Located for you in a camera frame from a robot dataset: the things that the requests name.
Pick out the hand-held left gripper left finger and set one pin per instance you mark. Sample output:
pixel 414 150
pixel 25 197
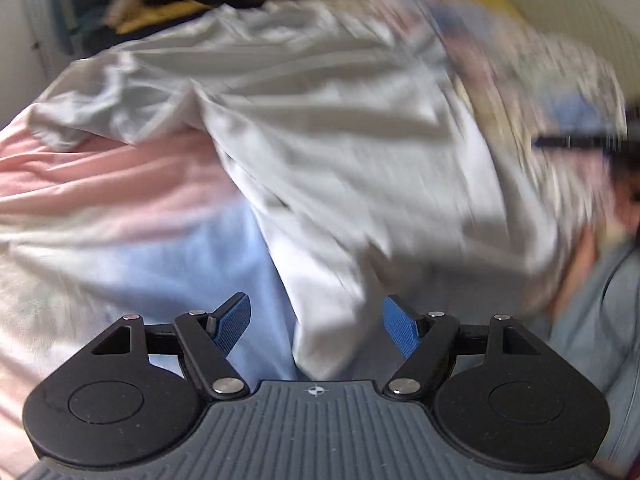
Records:
pixel 231 325

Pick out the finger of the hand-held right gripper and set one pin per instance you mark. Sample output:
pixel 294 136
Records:
pixel 575 141

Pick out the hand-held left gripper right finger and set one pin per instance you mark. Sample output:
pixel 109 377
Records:
pixel 400 327

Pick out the white t-shirt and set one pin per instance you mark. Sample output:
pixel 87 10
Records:
pixel 325 135

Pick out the white brown spotted cloth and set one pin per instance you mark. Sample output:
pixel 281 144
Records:
pixel 545 110

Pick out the pastel pink blue bedsheet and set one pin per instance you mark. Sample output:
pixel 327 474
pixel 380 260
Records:
pixel 115 220

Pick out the person's grey blue pants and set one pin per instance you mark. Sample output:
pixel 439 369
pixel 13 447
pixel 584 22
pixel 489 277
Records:
pixel 607 340

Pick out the yellow cloth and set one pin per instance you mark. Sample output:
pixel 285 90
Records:
pixel 160 15

